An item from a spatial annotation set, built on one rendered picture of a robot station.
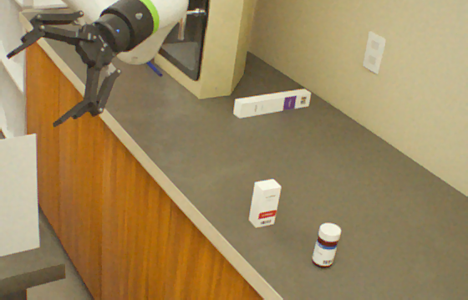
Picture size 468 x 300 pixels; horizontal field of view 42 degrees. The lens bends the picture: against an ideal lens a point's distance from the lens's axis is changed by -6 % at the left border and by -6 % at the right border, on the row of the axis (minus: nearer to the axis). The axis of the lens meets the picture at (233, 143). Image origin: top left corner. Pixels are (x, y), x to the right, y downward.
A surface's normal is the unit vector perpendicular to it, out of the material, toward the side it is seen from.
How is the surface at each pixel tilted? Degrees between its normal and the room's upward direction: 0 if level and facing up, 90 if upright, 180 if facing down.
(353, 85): 90
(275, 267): 0
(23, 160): 90
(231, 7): 90
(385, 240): 0
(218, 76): 90
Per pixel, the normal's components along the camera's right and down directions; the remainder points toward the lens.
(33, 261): 0.13, -0.88
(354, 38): -0.84, 0.14
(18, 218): 0.55, 0.44
